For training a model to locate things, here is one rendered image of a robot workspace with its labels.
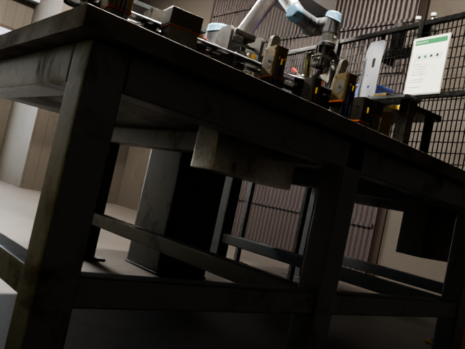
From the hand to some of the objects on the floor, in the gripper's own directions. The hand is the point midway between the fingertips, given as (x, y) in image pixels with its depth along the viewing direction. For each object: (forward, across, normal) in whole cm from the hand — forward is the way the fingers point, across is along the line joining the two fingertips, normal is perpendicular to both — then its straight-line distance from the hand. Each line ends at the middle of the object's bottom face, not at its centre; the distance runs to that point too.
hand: (322, 88), depth 236 cm
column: (+102, -59, -30) cm, 122 cm away
